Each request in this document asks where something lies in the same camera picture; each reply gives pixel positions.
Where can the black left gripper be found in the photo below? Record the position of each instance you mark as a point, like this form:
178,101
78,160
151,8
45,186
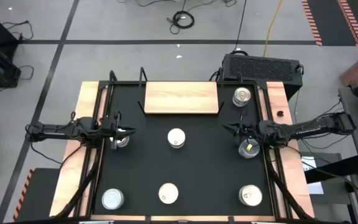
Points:
108,130

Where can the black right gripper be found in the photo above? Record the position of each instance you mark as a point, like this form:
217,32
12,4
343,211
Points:
252,130

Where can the gold-lid blue-label can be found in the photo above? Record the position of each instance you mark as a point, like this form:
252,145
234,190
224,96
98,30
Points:
168,193
250,195
123,142
176,136
242,93

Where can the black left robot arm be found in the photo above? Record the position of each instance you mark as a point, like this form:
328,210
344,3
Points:
57,134

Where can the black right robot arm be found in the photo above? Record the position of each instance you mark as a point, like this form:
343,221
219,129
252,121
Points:
309,129

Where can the small black round knob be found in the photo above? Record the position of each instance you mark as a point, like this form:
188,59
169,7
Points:
280,113

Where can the black table mat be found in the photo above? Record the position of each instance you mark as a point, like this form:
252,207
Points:
141,177

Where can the black perforated computer case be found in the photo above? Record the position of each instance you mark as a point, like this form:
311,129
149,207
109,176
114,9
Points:
259,70

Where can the white paper sheet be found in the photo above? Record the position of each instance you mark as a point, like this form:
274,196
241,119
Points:
309,163

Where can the black orange-striped floor mat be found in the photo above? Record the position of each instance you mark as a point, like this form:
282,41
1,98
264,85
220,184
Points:
40,193
331,21

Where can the black beam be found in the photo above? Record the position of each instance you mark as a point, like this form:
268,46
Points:
337,169

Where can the black metal table frame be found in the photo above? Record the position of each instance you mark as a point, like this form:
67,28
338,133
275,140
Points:
261,86

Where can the wooden shelf with black frame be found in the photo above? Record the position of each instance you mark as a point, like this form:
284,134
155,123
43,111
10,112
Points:
182,98

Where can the silver metal bracket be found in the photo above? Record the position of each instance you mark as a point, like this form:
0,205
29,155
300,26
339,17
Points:
263,222
96,222

